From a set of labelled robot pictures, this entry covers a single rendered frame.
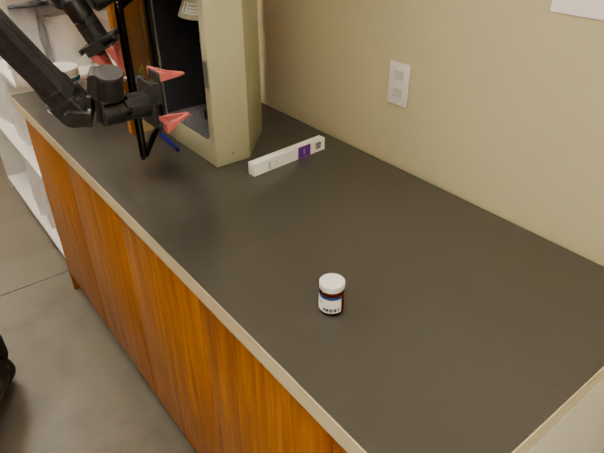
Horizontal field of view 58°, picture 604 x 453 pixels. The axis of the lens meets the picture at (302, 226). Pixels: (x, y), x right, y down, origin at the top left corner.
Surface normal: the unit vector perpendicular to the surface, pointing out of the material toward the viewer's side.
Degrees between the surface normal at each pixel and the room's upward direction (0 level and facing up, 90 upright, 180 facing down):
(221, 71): 90
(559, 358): 0
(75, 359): 0
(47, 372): 0
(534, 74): 90
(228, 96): 90
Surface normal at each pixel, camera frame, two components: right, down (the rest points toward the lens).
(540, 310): 0.00, -0.84
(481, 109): -0.79, 0.33
